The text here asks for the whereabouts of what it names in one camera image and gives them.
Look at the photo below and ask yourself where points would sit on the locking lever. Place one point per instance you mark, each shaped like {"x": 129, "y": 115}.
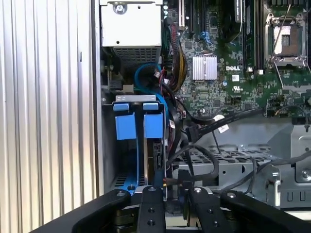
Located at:
{"x": 281, "y": 28}

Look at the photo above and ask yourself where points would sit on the green motherboard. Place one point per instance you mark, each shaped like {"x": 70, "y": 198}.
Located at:
{"x": 206, "y": 97}

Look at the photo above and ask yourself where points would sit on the black expansion slot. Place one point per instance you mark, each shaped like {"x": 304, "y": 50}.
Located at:
{"x": 191, "y": 17}

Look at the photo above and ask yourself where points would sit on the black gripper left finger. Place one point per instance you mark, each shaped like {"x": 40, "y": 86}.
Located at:
{"x": 151, "y": 211}

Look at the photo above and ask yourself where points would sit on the hard disk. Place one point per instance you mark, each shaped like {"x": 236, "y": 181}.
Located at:
{"x": 152, "y": 126}

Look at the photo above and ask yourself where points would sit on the empty blue disk carrier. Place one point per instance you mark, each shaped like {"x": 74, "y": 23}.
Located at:
{"x": 125, "y": 127}

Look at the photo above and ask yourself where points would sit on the silver power supply unit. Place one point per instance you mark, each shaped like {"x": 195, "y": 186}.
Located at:
{"x": 131, "y": 24}

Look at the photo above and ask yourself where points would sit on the disk bay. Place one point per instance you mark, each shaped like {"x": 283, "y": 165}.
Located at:
{"x": 108, "y": 145}

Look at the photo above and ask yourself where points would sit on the black open PC case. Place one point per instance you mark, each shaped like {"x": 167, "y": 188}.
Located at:
{"x": 97, "y": 97}

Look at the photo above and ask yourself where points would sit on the silver finned heat sink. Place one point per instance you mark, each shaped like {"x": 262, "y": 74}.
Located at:
{"x": 204, "y": 67}

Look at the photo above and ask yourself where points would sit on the black graphics card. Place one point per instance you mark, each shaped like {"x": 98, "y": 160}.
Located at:
{"x": 230, "y": 21}

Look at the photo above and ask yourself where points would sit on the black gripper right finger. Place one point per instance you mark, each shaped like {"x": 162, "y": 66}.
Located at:
{"x": 206, "y": 211}

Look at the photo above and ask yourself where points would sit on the CPU socket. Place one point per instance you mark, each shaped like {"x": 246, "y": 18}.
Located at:
{"x": 291, "y": 36}

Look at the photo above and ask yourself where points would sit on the white expansion slot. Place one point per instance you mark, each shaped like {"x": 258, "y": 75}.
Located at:
{"x": 181, "y": 14}

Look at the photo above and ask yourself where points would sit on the RAM slot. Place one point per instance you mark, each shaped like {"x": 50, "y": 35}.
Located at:
{"x": 260, "y": 36}
{"x": 249, "y": 36}

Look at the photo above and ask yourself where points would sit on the metal socket cover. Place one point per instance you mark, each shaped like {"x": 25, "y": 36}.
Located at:
{"x": 289, "y": 60}

